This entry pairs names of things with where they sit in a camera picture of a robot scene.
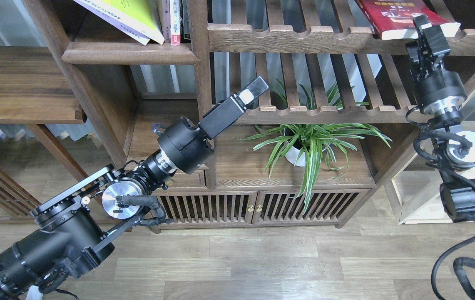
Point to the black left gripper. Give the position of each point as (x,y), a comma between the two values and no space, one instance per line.
(183,145)

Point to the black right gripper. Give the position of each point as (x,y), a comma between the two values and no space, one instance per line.
(437,91)

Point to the red cover book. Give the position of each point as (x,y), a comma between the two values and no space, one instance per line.
(393,19)

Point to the yellow green cover book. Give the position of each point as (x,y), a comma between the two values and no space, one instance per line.
(136,14)

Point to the white lavender cover book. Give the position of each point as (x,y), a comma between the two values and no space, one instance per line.
(123,28)

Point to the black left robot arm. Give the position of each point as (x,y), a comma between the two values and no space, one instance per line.
(77,227)

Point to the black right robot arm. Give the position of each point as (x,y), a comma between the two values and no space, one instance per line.
(443,142)

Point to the white plant pot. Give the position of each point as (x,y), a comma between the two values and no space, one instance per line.
(293,156)

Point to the green spider plant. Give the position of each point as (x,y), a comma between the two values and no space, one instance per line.
(315,143)

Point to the dark wooden bookshelf cabinet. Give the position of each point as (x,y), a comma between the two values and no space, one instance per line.
(148,99)

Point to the dark upright book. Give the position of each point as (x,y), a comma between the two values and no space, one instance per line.
(186,32)

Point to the red white spine book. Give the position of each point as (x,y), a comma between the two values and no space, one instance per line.
(175,22)

